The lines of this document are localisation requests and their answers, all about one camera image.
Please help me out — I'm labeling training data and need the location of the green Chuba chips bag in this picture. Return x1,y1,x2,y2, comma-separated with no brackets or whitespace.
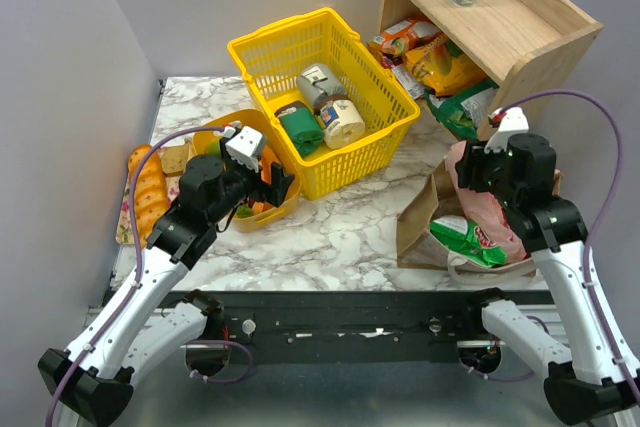
430,215,507,268

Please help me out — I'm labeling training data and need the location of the wooden shelf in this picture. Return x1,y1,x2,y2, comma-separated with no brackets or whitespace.
379,0,603,108

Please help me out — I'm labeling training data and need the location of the brown burlap tote bag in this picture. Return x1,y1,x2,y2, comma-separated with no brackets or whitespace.
396,158,536,286

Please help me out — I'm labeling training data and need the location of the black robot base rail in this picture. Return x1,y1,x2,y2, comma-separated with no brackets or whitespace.
102,290,551,366

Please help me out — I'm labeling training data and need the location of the long toy baguette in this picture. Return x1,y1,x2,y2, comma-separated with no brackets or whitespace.
132,152,170,248

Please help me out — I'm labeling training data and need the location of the silver snack packet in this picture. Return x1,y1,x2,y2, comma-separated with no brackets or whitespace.
380,54,425,100

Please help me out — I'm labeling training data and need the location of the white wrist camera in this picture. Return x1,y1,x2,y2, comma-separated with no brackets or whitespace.
214,123,267,173
484,107,529,154

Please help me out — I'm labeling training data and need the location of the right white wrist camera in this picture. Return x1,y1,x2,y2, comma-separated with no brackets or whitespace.
484,107,529,154

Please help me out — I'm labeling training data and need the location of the green toilet paper roll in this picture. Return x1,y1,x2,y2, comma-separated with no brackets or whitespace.
275,101,324,158

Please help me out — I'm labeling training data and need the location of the pink plastic grocery bag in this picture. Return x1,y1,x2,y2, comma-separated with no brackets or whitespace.
444,141,527,264

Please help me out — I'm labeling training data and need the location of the yellow snack bag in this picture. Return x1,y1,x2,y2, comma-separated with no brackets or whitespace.
403,34,487,97

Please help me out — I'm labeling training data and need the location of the green snack bag lower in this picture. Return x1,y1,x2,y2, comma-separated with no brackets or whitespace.
425,79,499,140

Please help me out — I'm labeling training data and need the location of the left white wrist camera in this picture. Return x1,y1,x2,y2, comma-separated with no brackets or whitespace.
214,123,267,173

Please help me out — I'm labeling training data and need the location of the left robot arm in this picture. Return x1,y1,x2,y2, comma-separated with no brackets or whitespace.
37,155,295,426

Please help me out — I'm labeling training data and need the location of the small yellow plastic bin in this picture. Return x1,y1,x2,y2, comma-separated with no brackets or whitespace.
206,109,301,233

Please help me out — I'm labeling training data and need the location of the large yellow shopping basket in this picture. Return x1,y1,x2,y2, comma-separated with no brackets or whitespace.
228,8,420,200

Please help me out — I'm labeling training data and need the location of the toy bread slice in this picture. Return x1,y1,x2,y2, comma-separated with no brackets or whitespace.
161,140,196,177

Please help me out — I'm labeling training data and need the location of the toy mango green yellow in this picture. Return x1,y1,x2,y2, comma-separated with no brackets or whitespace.
205,139,221,157

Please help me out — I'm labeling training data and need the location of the orange snack packet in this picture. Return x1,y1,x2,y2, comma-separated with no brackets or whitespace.
367,16,441,57

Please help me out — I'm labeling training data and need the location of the braided toy bread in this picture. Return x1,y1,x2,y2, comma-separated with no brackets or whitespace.
251,146,279,215

